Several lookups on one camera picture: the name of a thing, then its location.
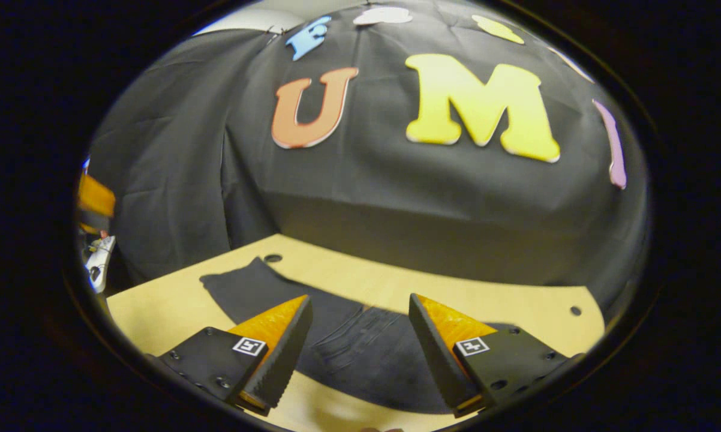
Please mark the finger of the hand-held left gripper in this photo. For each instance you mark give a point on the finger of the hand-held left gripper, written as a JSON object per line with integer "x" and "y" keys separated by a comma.
{"x": 95, "y": 198}

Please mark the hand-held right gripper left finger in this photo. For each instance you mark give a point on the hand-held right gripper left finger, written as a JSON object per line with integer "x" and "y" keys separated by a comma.
{"x": 279, "y": 366}

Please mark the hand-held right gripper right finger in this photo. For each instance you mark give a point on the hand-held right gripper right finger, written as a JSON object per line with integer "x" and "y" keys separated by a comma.
{"x": 437, "y": 363}

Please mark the dark blue jeans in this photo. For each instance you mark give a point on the dark blue jeans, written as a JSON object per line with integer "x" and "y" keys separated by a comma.
{"x": 360, "y": 348}

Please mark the black backdrop cloth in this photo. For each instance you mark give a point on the black backdrop cloth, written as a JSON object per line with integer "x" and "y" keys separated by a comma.
{"x": 372, "y": 192}

